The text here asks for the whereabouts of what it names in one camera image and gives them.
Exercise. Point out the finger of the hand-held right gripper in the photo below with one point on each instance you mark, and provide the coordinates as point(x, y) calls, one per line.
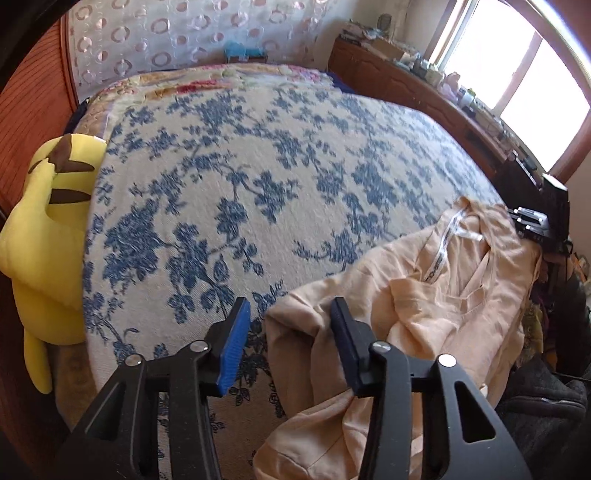
point(528, 215)
point(535, 230)

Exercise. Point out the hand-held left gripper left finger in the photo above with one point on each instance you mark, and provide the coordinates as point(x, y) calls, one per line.
point(233, 346)

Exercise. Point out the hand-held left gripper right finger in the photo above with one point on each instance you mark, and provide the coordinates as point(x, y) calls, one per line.
point(351, 350)

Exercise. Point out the beige printed t-shirt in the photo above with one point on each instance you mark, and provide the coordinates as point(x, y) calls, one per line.
point(429, 332)

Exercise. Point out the window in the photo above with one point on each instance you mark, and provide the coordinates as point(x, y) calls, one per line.
point(517, 69)

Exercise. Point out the pink tissue pack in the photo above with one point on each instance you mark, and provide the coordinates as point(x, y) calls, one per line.
point(451, 85)

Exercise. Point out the long wooden cabinet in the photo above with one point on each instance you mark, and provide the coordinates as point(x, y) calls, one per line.
point(415, 92)

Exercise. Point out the blue floral bedspread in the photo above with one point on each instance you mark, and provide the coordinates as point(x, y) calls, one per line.
point(277, 184)

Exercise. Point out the dark grey cloth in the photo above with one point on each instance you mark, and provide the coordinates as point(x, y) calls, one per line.
point(545, 415)

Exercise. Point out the yellow plush toy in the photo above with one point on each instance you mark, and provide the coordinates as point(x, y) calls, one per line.
point(41, 258)

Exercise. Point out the cardboard box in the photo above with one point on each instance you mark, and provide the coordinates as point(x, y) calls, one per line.
point(387, 48)

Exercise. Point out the small grey oval ornament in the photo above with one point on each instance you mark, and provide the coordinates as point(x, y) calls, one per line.
point(385, 21)

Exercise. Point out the colourful floral quilt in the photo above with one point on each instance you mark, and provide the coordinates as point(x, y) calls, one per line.
point(194, 83)

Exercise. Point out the blue tissue box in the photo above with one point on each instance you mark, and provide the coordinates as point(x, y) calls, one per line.
point(244, 53)

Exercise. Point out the circle-patterned sheer curtain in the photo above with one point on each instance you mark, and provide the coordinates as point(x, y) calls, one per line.
point(184, 37)

